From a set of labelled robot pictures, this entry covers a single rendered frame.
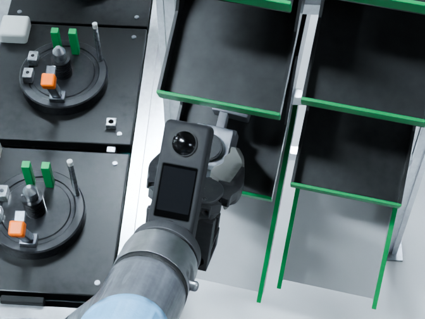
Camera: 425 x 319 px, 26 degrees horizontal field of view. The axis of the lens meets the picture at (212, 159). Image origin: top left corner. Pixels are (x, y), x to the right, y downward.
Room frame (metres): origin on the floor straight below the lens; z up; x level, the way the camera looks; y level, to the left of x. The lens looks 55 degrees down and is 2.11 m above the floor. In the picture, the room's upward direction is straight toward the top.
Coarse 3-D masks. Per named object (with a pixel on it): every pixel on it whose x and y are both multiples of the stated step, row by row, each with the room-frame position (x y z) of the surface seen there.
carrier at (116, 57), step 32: (0, 32) 1.03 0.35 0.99; (32, 32) 1.05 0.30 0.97; (64, 32) 1.05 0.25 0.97; (96, 32) 0.97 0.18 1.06; (128, 32) 1.05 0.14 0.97; (0, 64) 0.98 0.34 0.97; (32, 64) 0.96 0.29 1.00; (64, 64) 0.93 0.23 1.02; (96, 64) 0.96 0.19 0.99; (128, 64) 0.98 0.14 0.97; (0, 96) 0.91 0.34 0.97; (32, 96) 0.90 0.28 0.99; (64, 96) 0.89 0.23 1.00; (96, 96) 0.90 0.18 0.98; (128, 96) 0.91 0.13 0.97; (0, 128) 0.85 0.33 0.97; (32, 128) 0.85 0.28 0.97; (64, 128) 0.85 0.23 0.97; (96, 128) 0.85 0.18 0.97; (128, 128) 0.85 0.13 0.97
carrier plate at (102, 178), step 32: (0, 160) 0.79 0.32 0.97; (32, 160) 0.79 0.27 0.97; (64, 160) 0.79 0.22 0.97; (96, 160) 0.79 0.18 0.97; (128, 160) 0.79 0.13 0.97; (96, 192) 0.73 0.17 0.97; (96, 224) 0.68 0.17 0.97; (0, 256) 0.62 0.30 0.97; (64, 256) 0.62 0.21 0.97; (96, 256) 0.62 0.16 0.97; (0, 288) 0.57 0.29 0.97; (32, 288) 0.57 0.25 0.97; (64, 288) 0.57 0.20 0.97; (96, 288) 0.57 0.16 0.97
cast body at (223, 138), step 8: (224, 112) 0.66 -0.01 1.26; (224, 120) 0.65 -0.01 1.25; (216, 128) 0.62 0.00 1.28; (224, 128) 0.62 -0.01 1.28; (216, 136) 0.60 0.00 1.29; (224, 136) 0.61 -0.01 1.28; (232, 136) 0.61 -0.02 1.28; (216, 144) 0.59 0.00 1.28; (224, 144) 0.60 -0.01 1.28; (232, 144) 0.61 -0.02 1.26; (216, 152) 0.59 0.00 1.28; (224, 152) 0.59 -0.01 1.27; (216, 160) 0.58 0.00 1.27; (208, 168) 0.59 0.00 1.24; (208, 176) 0.58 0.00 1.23
